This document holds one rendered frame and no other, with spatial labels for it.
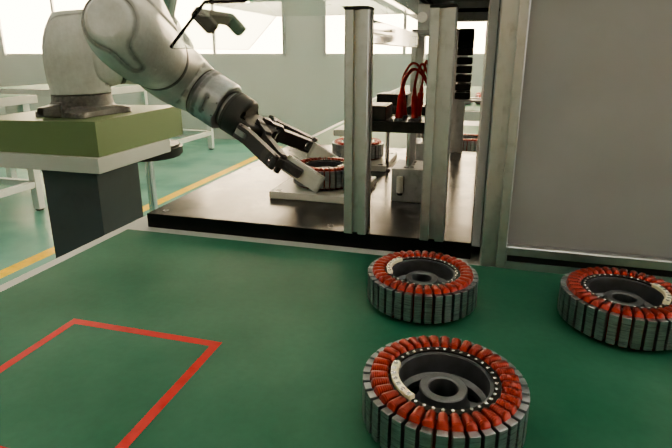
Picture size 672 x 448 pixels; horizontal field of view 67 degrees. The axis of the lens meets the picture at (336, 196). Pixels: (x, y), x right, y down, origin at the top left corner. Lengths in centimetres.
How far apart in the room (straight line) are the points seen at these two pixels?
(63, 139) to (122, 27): 74
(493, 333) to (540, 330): 5
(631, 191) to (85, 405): 57
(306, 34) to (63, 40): 450
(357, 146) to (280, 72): 533
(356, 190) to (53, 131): 98
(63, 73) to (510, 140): 120
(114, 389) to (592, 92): 54
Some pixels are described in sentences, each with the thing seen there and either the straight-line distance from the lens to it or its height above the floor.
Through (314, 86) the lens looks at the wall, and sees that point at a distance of 583.
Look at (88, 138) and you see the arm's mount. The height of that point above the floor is 80.
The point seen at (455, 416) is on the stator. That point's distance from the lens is 34.
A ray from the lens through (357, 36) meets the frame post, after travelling 64.
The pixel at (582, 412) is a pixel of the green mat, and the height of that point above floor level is 75.
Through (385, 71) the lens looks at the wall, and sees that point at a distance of 563.
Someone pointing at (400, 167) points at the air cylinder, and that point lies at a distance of 82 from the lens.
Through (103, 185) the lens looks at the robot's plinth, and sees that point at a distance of 153.
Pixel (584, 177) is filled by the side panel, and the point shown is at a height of 86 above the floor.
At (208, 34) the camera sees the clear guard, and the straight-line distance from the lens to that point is 78.
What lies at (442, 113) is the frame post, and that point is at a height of 93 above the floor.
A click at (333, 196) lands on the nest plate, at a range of 80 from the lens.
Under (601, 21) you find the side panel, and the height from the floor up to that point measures 103.
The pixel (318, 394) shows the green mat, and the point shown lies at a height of 75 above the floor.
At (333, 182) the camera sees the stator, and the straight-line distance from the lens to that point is 83.
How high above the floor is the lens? 100
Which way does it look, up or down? 16 degrees down
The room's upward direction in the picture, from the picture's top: straight up
